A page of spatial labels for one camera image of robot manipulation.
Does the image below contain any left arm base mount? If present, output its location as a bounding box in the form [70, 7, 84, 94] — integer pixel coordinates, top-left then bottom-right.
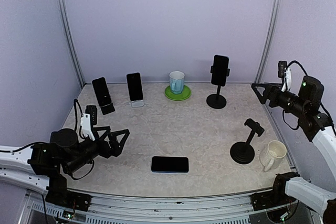
[46, 176, 92, 212]

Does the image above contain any front aluminium rail frame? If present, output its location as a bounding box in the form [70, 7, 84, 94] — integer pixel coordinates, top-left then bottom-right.
[19, 182, 323, 224]

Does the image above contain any white folding phone stand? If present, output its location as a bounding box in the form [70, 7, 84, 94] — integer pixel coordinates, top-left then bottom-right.
[131, 99, 144, 108]

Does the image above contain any black phone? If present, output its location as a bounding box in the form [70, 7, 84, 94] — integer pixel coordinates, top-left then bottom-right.
[92, 77, 112, 107]
[127, 72, 143, 102]

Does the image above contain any left aluminium corner post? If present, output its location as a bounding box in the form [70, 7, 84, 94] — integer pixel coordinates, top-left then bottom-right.
[57, 0, 86, 88]

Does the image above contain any light blue mug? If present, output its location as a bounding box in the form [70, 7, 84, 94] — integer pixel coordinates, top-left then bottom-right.
[169, 71, 185, 94]

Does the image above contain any green saucer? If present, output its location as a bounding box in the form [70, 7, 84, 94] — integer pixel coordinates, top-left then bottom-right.
[164, 85, 192, 101]

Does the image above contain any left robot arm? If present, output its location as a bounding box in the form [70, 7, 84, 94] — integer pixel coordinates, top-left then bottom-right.
[1, 126, 130, 206]

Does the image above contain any teal phone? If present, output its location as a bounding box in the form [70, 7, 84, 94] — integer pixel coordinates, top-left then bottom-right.
[211, 55, 229, 87]

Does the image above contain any blue phone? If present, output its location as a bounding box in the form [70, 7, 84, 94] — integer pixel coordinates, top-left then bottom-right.
[151, 156, 189, 173]

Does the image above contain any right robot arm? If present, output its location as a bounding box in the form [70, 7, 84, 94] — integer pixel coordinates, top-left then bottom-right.
[251, 76, 335, 223]

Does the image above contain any right aluminium corner post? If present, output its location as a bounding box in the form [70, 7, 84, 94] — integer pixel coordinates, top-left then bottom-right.
[254, 0, 281, 83]

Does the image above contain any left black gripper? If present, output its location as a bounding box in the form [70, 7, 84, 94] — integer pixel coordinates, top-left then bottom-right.
[65, 126, 130, 174]

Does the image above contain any aluminium corner post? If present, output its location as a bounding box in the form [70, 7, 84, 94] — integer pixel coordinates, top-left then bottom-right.
[57, 0, 86, 88]
[254, 0, 281, 83]

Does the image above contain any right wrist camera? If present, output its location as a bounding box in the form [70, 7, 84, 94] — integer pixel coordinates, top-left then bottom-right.
[278, 61, 287, 79]

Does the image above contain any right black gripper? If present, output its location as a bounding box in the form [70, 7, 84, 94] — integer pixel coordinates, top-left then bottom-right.
[251, 82, 309, 118]

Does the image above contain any cream ceramic mug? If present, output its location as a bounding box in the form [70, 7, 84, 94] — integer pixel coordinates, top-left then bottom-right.
[259, 140, 287, 172]

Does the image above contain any black pole stand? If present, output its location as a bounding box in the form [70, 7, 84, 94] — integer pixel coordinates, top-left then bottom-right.
[206, 66, 231, 109]
[230, 118, 265, 165]

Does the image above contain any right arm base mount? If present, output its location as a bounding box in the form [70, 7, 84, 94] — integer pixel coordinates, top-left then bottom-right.
[250, 172, 300, 211]

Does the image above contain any black folding phone stand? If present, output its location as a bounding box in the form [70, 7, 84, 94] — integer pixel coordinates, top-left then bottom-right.
[100, 103, 115, 115]

